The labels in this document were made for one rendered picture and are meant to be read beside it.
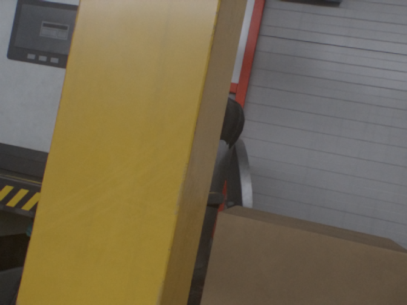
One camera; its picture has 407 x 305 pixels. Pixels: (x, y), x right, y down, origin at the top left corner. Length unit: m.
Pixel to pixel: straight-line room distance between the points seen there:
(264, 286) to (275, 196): 1.76
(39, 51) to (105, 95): 0.49
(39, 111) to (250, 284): 0.62
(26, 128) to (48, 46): 0.16
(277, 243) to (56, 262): 0.74
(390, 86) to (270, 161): 0.76
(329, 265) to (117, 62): 0.82
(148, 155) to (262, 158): 2.46
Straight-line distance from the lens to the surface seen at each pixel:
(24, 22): 1.11
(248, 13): 3.14
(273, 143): 3.02
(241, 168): 2.04
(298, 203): 3.01
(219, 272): 1.29
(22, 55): 1.09
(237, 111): 2.04
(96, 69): 0.61
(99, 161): 0.59
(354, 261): 1.27
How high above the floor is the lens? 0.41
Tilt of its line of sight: 1 degrees up
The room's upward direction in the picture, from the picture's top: 11 degrees clockwise
